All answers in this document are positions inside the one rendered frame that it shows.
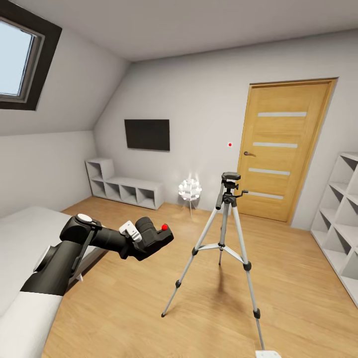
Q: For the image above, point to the bookcase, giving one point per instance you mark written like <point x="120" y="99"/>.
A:
<point x="335" y="225"/>
<point x="104" y="182"/>

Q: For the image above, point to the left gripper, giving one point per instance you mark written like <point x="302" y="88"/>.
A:
<point x="123" y="245"/>

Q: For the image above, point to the bed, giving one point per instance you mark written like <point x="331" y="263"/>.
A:
<point x="24" y="236"/>

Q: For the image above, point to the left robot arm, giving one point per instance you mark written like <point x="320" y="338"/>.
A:
<point x="26" y="325"/>

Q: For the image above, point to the camera tripod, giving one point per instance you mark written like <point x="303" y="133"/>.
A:
<point x="228" y="181"/>

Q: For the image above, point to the fixed window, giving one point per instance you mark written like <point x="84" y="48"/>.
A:
<point x="27" y="46"/>

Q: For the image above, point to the digital camera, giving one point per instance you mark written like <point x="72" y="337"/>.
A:
<point x="152" y="239"/>

